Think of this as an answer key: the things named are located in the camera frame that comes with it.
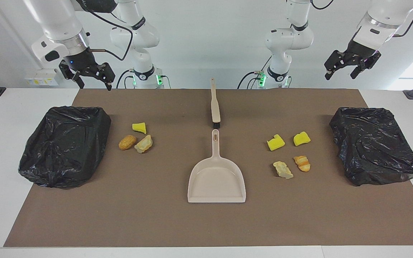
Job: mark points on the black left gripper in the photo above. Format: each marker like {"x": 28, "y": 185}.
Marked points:
{"x": 357, "y": 55}

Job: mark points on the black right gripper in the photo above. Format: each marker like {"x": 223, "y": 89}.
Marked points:
{"x": 82, "y": 62}

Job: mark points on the yellow sponge wedge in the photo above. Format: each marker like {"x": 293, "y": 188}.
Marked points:
{"x": 139, "y": 127}

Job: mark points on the brown fried bread piece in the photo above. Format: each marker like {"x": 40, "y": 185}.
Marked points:
{"x": 127, "y": 142}

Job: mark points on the rounded yellow sponge piece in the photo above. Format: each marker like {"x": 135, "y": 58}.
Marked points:
{"x": 302, "y": 139}

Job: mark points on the pale foam piece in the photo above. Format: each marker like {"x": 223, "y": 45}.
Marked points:
{"x": 143, "y": 144}
{"x": 283, "y": 170}

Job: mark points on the notched yellow sponge piece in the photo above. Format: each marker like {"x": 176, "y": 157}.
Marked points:
{"x": 275, "y": 144}

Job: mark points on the orange croissant piece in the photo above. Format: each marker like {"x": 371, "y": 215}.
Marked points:
{"x": 302, "y": 163}

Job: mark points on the beige brush with black bristles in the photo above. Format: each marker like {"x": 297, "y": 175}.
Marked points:
{"x": 215, "y": 111}

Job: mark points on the beige plastic dustpan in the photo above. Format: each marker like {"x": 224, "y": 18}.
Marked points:
{"x": 216, "y": 182}

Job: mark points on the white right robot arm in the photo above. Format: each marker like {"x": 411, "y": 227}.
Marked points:
{"x": 59, "y": 21}

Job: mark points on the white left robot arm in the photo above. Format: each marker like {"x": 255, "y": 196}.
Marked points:
{"x": 289, "y": 39}

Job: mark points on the black trash bag bin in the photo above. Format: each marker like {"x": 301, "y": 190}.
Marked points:
{"x": 63, "y": 147}
{"x": 375, "y": 147}

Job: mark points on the brown table mat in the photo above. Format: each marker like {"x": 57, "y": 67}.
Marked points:
{"x": 156, "y": 215}

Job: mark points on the white wall socket box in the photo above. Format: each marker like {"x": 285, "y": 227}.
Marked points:
{"x": 41, "y": 77}

